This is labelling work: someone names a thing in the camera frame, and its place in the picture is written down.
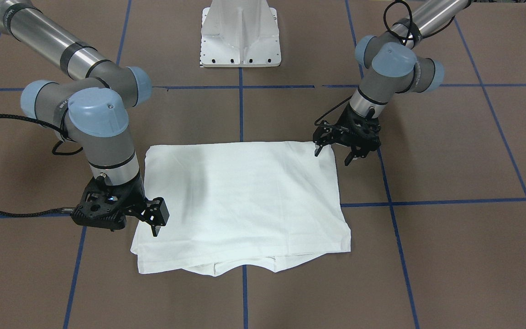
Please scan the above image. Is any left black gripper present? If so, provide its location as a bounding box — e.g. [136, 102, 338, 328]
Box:
[313, 106, 381, 166]

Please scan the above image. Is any black cable on table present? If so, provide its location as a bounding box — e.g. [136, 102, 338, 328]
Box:
[0, 114, 85, 218]

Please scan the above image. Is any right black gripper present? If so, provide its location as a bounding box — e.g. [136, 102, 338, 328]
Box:
[70, 176, 169, 237]

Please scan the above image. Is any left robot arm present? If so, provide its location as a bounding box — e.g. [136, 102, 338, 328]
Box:
[312, 0, 471, 165]

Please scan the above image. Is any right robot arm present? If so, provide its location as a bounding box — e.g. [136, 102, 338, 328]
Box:
[0, 0, 169, 237]

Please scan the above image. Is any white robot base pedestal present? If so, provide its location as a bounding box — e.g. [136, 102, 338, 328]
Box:
[199, 0, 282, 68]

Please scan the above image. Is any white printed t-shirt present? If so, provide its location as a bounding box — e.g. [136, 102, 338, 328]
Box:
[130, 141, 351, 276]

